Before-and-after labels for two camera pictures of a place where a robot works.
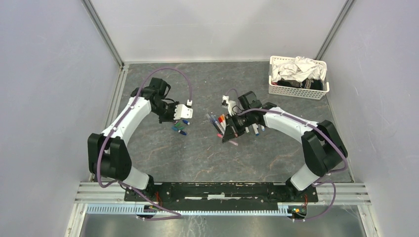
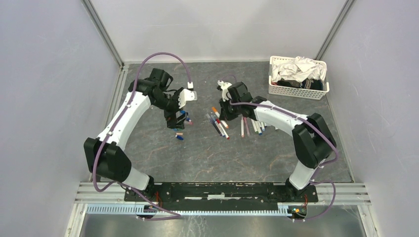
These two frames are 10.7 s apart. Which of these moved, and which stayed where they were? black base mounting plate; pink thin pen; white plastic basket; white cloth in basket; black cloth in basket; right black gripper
Moved: pink thin pen; right black gripper
Stayed: white plastic basket; black cloth in basket; black base mounting plate; white cloth in basket
